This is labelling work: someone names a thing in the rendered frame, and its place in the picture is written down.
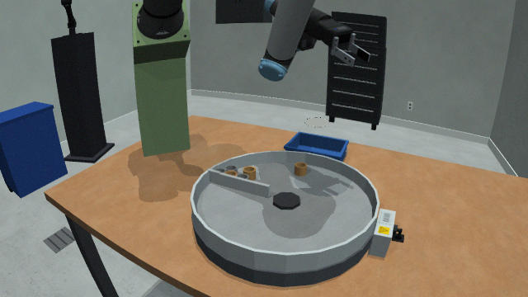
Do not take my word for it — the blue crate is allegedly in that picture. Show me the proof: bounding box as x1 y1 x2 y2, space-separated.
284 132 349 161

